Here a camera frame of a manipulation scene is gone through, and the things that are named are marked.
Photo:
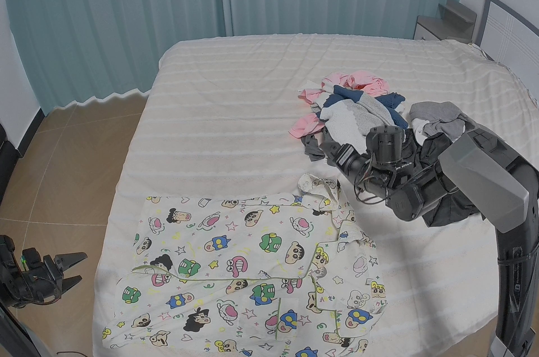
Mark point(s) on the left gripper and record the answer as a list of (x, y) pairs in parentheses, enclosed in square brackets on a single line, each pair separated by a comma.
[(46, 275)]

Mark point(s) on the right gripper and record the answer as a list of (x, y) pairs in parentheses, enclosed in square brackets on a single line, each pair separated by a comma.
[(356, 163)]

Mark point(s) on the white printed pyjama top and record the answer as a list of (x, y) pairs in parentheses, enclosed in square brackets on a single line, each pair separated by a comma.
[(252, 262)]

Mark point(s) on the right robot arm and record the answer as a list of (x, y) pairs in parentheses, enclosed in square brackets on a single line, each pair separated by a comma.
[(484, 178)]

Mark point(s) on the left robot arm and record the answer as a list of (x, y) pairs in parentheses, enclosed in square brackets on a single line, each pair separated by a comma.
[(12, 283)]

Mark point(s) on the pile of clothes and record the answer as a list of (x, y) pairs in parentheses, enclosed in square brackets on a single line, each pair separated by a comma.
[(349, 111)]

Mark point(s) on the bed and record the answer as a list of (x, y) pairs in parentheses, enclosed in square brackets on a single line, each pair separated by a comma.
[(231, 115)]

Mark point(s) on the black garment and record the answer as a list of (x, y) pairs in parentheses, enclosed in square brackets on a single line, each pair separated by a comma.
[(438, 153)]

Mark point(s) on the grey garment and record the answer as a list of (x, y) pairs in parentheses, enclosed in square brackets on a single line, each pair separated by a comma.
[(438, 113)]

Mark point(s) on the black sofa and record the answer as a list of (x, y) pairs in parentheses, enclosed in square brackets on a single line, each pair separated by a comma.
[(8, 149)]

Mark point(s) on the grey bedside table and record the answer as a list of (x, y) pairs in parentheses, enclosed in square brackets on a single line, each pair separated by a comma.
[(442, 25)]

